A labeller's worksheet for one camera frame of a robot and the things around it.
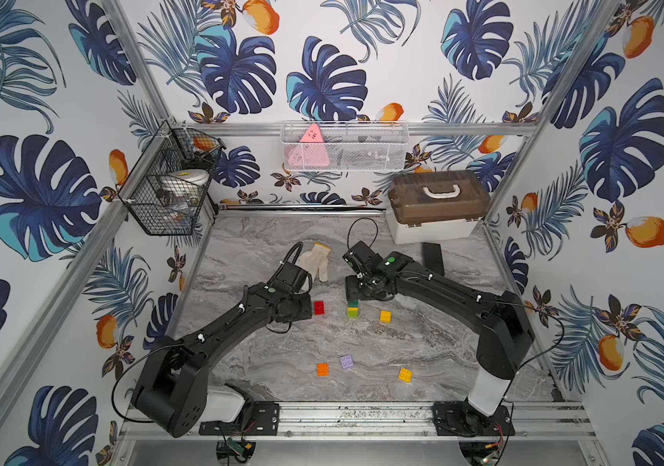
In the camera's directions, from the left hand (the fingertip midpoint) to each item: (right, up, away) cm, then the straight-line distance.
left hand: (306, 306), depth 85 cm
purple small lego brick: (+12, -15, -2) cm, 19 cm away
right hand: (+14, +5, +1) cm, 15 cm away
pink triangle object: (+1, +47, +5) cm, 47 cm away
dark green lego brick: (+14, +1, +2) cm, 14 cm away
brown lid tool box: (+43, +32, +14) cm, 55 cm away
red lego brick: (+3, -2, +7) cm, 8 cm away
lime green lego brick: (+14, -4, +7) cm, 16 cm away
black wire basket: (-45, +34, +5) cm, 56 cm away
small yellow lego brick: (+24, -5, +7) cm, 26 cm away
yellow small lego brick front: (+28, -19, -3) cm, 34 cm away
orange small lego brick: (+5, -17, -3) cm, 18 cm away
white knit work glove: (+1, +12, +21) cm, 25 cm away
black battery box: (+44, +13, +20) cm, 50 cm away
